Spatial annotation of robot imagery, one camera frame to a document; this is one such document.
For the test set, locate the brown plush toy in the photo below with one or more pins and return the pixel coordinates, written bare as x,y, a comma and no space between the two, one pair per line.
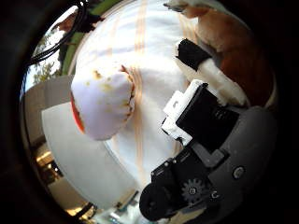
243,62

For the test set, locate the fried egg plush toy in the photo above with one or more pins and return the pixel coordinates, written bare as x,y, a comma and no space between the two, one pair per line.
102,102

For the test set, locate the white striped tablecloth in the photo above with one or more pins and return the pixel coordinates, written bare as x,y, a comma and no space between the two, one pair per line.
149,46

